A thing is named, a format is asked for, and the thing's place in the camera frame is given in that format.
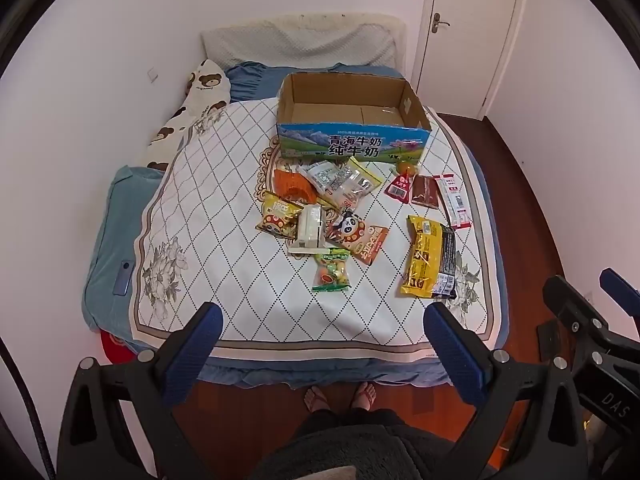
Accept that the white snack packet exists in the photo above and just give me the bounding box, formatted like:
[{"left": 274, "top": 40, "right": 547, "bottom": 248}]
[{"left": 289, "top": 205, "right": 327, "bottom": 256}]

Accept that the orange snack packet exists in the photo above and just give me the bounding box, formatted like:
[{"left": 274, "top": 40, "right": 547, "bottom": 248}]
[{"left": 273, "top": 169, "right": 317, "bottom": 206}]

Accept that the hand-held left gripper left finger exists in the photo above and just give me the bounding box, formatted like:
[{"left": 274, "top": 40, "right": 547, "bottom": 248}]
[{"left": 57, "top": 302, "right": 224, "bottom": 480}]

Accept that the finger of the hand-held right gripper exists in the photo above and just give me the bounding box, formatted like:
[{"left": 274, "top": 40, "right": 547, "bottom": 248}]
[
  {"left": 599, "top": 268, "right": 640, "bottom": 323},
  {"left": 542, "top": 275, "right": 613, "bottom": 361}
]

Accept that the large yellow snack packet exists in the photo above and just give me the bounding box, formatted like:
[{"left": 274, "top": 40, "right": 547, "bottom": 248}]
[{"left": 400, "top": 215, "right": 458, "bottom": 300}]

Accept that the light blue folded blanket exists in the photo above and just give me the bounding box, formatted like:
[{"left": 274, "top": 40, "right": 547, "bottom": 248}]
[{"left": 82, "top": 165, "right": 166, "bottom": 333}]

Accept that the clear snack packet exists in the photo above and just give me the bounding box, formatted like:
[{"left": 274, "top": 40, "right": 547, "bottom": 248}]
[{"left": 325, "top": 167, "right": 376, "bottom": 211}]

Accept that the white quilted headboard cushion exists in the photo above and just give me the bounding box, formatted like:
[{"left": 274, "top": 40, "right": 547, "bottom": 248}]
[{"left": 200, "top": 14, "right": 407, "bottom": 70}]

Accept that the person's dark clothing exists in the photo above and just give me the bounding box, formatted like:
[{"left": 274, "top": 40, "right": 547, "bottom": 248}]
[{"left": 249, "top": 406, "right": 506, "bottom": 480}]

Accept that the yellow mushroom print packet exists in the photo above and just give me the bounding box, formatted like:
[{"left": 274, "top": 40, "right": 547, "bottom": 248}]
[{"left": 256, "top": 192, "right": 306, "bottom": 239}]

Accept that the red cloth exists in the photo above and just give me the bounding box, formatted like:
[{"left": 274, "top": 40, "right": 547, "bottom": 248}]
[{"left": 100, "top": 330, "right": 140, "bottom": 367}]

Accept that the panda print snack packet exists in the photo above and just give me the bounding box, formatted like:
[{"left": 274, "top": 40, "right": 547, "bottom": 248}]
[{"left": 325, "top": 208, "right": 390, "bottom": 266}]

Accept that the bear print pillow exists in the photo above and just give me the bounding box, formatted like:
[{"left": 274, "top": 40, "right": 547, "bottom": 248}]
[{"left": 146, "top": 59, "right": 232, "bottom": 171}]

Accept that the yellow green snack packet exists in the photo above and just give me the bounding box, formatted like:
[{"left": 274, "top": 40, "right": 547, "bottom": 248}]
[{"left": 347, "top": 156, "right": 383, "bottom": 186}]

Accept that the printed cardboard box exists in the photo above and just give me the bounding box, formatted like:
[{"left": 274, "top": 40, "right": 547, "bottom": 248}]
[{"left": 276, "top": 72, "right": 432, "bottom": 165}]

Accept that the person's right foot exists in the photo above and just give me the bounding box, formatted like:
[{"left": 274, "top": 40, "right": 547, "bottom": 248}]
[{"left": 351, "top": 382, "right": 377, "bottom": 411}]

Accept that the brown snack bar packet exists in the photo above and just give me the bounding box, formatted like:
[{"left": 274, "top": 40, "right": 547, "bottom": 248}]
[{"left": 411, "top": 176, "right": 441, "bottom": 208}]

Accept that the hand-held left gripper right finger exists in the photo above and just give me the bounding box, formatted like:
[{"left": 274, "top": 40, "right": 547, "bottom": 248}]
[{"left": 424, "top": 302, "right": 587, "bottom": 480}]

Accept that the blue smartphone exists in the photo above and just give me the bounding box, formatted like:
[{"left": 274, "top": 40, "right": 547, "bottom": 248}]
[{"left": 115, "top": 260, "right": 136, "bottom": 296}]

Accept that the green candy packet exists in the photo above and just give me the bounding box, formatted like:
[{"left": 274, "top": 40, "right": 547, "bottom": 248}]
[{"left": 312, "top": 248, "right": 351, "bottom": 292}]

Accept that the person's left foot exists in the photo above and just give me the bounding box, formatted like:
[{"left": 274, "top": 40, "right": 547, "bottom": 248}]
[{"left": 304, "top": 387, "right": 330, "bottom": 414}]

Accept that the red triangular snack packet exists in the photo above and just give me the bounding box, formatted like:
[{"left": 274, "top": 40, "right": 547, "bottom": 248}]
[{"left": 384, "top": 174, "right": 414, "bottom": 202}]

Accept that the person's foot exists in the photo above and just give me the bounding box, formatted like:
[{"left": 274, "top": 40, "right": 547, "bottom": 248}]
[
  {"left": 351, "top": 382, "right": 377, "bottom": 411},
  {"left": 304, "top": 387, "right": 330, "bottom": 414}
]

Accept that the white door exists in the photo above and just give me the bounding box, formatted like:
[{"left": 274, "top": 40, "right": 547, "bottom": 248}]
[{"left": 412, "top": 0, "right": 523, "bottom": 121}]

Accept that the blue pillow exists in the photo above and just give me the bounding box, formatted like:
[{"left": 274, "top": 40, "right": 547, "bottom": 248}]
[{"left": 223, "top": 61, "right": 405, "bottom": 103}]

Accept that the red and white stick packet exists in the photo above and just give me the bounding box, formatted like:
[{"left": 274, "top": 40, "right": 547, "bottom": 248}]
[{"left": 434, "top": 173, "right": 473, "bottom": 229}]

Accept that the black cable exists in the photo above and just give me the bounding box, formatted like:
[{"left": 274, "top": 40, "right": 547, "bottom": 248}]
[{"left": 0, "top": 335, "right": 57, "bottom": 480}]

